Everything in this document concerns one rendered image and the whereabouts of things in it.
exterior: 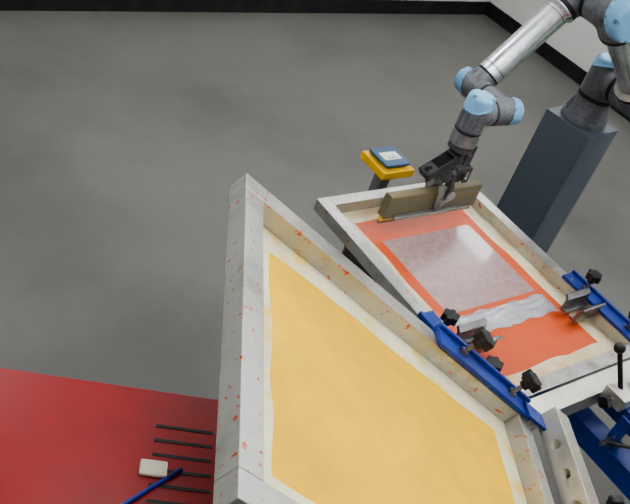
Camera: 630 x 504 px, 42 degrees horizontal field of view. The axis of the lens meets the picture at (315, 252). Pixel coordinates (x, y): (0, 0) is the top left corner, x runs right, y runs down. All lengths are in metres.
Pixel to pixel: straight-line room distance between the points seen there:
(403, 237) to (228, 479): 1.56
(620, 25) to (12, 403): 1.73
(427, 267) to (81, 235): 1.72
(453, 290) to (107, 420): 1.11
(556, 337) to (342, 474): 1.28
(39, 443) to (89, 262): 2.05
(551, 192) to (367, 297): 1.57
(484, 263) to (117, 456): 1.32
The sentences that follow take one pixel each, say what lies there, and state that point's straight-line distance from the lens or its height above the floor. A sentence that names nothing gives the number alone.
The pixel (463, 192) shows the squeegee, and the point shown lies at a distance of 2.45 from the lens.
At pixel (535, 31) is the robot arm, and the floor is 1.52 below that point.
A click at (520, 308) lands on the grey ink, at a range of 2.31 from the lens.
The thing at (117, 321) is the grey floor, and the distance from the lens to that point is 3.21.
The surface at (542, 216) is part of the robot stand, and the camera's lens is 2.93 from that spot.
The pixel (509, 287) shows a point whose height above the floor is 0.96.
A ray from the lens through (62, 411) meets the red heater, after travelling 1.49.
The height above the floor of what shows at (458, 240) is 0.96.
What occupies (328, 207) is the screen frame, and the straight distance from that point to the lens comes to 2.30.
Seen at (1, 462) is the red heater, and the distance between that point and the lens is 1.42.
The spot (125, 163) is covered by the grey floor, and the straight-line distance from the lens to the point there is 4.03.
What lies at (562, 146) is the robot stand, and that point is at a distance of 2.85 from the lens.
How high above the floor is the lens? 2.26
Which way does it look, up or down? 37 degrees down
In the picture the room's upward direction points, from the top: 20 degrees clockwise
